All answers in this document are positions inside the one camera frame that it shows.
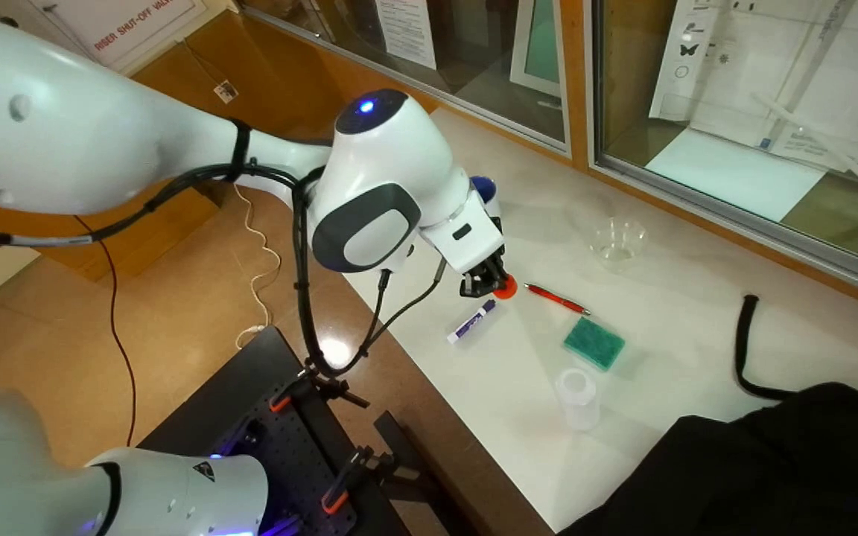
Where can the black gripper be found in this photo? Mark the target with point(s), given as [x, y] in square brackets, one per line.
[482, 270]

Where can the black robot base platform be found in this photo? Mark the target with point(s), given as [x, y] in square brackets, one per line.
[250, 418]

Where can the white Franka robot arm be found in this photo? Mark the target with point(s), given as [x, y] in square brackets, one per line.
[59, 129]

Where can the white blue marker pen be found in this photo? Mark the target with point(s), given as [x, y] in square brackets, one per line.
[470, 319]

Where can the red pen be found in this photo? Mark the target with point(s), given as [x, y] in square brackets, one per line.
[555, 300]

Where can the white cup blue inside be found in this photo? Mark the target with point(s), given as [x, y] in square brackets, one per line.
[485, 190]

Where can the green sponge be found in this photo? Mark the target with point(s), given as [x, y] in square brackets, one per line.
[594, 345]

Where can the clear glass bowl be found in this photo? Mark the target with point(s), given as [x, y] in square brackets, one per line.
[618, 239]

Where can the clear plastic cup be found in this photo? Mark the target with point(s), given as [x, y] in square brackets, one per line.
[579, 401]

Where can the black clamp orange grip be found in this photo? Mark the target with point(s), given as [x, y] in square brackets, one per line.
[339, 486]
[312, 385]

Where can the white framed green picture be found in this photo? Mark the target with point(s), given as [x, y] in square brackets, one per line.
[539, 47]

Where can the white paper notice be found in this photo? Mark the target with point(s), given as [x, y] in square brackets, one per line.
[405, 32]

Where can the light blue paper sheet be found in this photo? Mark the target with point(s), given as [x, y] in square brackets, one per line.
[731, 172]

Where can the white strip with butterflies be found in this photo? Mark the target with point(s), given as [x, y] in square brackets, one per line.
[685, 60]

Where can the black fabric bag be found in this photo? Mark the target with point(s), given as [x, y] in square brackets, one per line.
[786, 465]

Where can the large white poster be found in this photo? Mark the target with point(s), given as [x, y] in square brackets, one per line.
[825, 78]

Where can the white sign red text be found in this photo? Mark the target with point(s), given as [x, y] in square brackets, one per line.
[134, 25]

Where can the wooden window post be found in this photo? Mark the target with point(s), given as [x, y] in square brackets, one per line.
[576, 78]

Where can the white wall socket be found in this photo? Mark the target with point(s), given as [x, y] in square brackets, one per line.
[227, 92]

